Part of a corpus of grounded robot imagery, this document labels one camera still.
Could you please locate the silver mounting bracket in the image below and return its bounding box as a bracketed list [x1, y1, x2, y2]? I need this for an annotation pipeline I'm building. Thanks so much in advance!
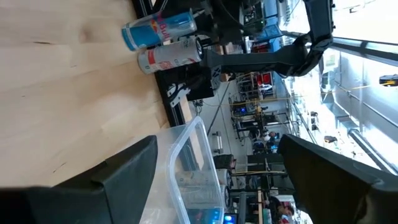
[165, 83, 191, 108]

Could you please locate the white Celsius Peach Vibe can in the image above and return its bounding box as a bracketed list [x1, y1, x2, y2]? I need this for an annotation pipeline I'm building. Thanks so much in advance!
[137, 36, 205, 75]

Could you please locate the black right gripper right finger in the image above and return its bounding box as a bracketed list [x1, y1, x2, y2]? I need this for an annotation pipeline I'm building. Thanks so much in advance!
[277, 133, 398, 224]

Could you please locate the blue silver Red Bull can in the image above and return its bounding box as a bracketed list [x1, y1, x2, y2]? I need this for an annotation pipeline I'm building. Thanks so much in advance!
[121, 8, 198, 52]

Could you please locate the clear plastic storage bin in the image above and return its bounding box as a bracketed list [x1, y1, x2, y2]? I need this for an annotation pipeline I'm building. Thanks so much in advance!
[139, 115, 225, 224]

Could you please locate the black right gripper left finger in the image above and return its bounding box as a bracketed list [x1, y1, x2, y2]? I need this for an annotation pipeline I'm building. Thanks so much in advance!
[0, 135, 159, 224]

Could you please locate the black aluminium table frame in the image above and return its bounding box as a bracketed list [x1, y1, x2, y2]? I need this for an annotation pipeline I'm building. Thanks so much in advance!
[132, 0, 203, 170]

